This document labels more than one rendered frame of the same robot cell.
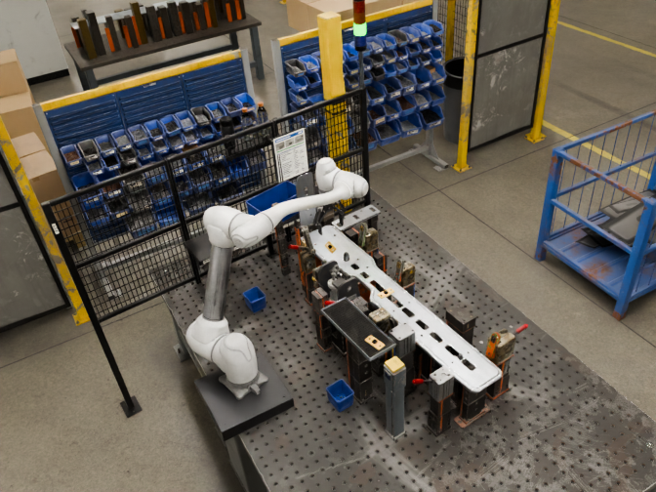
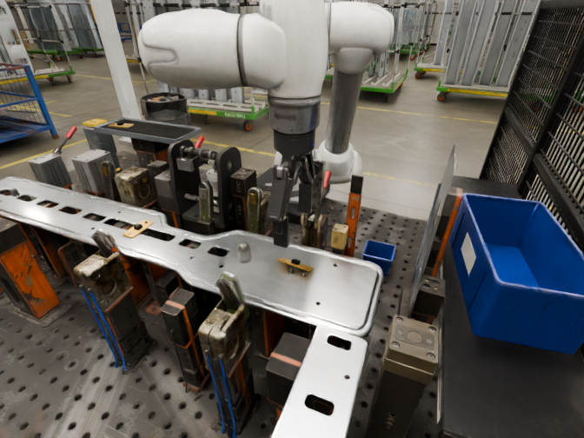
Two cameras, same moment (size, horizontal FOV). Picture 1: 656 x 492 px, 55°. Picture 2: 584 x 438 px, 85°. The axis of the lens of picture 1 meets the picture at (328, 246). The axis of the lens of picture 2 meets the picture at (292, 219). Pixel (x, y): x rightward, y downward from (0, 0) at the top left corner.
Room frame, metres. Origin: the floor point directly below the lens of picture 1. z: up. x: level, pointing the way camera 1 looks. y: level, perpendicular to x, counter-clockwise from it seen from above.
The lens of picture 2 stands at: (3.15, -0.37, 1.51)
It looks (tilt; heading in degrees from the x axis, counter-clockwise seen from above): 33 degrees down; 143
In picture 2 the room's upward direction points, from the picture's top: straight up
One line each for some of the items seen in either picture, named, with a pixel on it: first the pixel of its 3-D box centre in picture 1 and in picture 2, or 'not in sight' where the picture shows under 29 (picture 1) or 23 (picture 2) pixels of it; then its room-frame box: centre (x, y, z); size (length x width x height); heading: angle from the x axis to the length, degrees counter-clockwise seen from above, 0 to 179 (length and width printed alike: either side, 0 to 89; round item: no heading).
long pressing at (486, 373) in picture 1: (389, 295); (131, 229); (2.29, -0.28, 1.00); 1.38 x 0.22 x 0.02; 31
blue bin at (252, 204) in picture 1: (275, 205); (511, 261); (3.03, 0.28, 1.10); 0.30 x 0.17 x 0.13; 128
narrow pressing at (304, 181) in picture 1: (306, 200); (427, 242); (2.94, 0.10, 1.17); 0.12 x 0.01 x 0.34; 121
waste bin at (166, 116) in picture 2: not in sight; (169, 129); (-0.66, 0.74, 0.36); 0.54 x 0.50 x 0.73; 116
